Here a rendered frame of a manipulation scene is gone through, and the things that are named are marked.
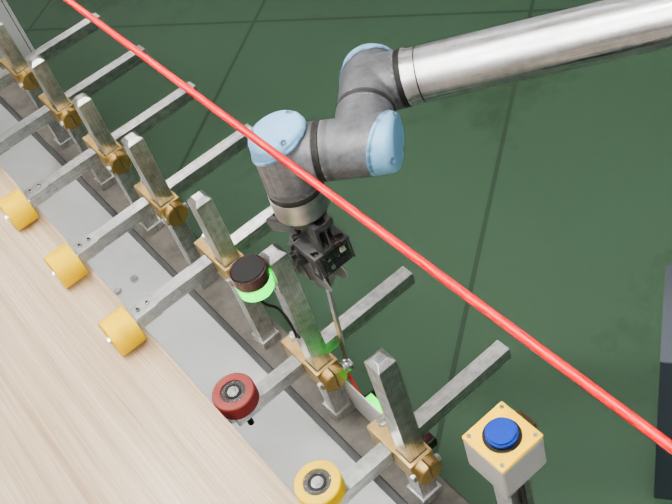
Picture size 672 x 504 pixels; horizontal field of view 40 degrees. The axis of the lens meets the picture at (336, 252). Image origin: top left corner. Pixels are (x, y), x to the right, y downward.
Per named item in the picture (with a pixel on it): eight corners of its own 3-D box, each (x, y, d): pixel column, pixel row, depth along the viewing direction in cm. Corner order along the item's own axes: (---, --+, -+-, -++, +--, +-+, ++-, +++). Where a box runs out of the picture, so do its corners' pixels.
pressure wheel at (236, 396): (256, 396, 175) (237, 362, 167) (280, 421, 170) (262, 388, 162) (222, 423, 173) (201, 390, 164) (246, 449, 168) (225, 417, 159)
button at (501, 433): (502, 417, 113) (500, 410, 112) (526, 437, 110) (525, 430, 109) (478, 438, 112) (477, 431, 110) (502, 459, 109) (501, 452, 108)
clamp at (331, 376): (307, 339, 178) (300, 324, 174) (350, 380, 169) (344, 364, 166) (284, 358, 176) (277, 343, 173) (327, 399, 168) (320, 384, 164)
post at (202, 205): (275, 339, 200) (200, 186, 165) (284, 348, 198) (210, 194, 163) (262, 349, 199) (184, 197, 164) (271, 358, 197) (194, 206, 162)
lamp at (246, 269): (289, 327, 162) (252, 248, 147) (307, 344, 159) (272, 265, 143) (263, 347, 161) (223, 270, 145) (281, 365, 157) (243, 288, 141)
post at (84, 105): (164, 235, 233) (82, 89, 198) (171, 242, 231) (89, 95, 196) (153, 244, 232) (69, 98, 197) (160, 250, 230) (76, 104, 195)
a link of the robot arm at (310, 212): (256, 191, 143) (303, 156, 146) (265, 212, 147) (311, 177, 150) (289, 217, 138) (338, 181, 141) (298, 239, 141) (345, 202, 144)
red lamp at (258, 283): (256, 257, 148) (252, 248, 147) (277, 276, 145) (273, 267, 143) (226, 279, 147) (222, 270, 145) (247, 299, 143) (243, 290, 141)
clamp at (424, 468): (395, 420, 164) (389, 405, 160) (447, 468, 155) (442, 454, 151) (369, 442, 162) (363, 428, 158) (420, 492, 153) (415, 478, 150)
